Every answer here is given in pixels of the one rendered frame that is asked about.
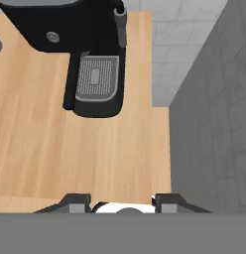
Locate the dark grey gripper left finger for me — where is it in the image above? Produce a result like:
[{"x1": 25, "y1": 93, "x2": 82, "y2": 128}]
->
[{"x1": 33, "y1": 192, "x2": 92, "y2": 214}]

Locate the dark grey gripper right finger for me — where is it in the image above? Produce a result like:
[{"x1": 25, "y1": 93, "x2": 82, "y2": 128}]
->
[{"x1": 155, "y1": 192, "x2": 213, "y2": 214}]

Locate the white and black round object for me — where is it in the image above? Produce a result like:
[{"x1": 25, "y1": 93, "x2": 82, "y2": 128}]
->
[{"x1": 90, "y1": 200, "x2": 157, "y2": 214}]

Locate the black coffee machine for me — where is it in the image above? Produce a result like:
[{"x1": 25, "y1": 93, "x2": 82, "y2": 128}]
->
[{"x1": 0, "y1": 0, "x2": 128, "y2": 119}]

